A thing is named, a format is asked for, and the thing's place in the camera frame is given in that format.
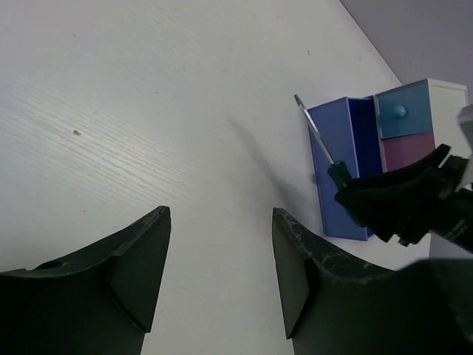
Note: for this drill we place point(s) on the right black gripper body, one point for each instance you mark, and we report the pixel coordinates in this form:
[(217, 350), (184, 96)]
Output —
[(439, 204)]

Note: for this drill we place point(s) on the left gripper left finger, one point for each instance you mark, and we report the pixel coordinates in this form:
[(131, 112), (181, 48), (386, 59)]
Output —
[(100, 299)]

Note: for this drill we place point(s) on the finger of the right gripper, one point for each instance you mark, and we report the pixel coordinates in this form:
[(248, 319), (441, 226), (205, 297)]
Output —
[(382, 202)]

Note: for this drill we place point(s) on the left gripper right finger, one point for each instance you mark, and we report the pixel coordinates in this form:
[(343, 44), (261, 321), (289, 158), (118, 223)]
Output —
[(336, 303)]

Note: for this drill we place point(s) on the pink drawer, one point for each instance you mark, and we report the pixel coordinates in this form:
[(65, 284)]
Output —
[(405, 150)]

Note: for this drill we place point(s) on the large green handled screwdriver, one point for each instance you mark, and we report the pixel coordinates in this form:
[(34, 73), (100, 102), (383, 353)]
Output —
[(337, 169)]

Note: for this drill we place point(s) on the white drawer cabinet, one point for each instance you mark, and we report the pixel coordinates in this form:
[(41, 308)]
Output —
[(448, 101)]

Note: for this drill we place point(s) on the dark blue drawer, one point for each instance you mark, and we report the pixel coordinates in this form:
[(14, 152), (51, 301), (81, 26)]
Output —
[(349, 131)]

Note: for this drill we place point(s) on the light blue drawer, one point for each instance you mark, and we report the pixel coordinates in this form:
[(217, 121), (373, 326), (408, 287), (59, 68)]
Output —
[(404, 110)]

